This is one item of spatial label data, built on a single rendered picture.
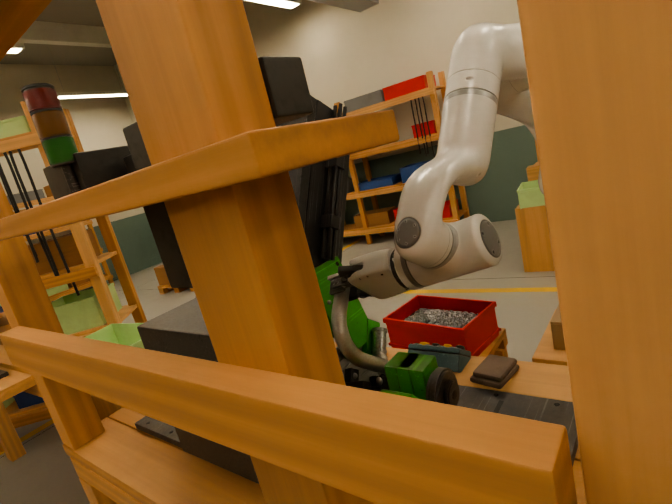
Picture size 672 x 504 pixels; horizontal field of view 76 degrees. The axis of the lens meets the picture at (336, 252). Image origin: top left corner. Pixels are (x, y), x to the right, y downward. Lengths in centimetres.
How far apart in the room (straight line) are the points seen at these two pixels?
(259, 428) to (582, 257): 37
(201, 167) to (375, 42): 670
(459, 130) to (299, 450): 53
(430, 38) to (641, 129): 647
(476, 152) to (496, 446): 49
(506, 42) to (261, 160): 59
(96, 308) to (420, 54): 524
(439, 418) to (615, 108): 26
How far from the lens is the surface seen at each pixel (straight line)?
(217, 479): 112
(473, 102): 77
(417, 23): 683
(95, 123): 1115
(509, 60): 88
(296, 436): 48
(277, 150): 39
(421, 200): 64
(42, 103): 91
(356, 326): 101
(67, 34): 912
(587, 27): 30
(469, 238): 66
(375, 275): 75
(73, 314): 364
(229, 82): 50
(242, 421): 55
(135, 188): 54
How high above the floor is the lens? 151
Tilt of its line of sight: 13 degrees down
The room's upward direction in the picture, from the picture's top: 14 degrees counter-clockwise
